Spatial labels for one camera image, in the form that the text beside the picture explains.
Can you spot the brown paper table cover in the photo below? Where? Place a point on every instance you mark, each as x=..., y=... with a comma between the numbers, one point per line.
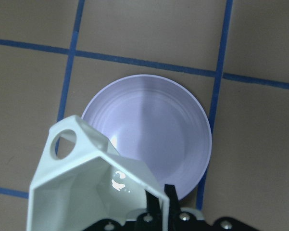
x=55, y=55

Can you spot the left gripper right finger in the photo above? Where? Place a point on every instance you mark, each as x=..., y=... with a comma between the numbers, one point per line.
x=174, y=207

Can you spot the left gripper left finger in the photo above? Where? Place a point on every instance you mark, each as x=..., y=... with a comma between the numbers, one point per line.
x=153, y=215

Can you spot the white faceted cup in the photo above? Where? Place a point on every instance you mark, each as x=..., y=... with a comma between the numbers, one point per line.
x=81, y=179

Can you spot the lavender plate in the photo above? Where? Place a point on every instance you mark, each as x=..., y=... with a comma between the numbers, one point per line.
x=158, y=121

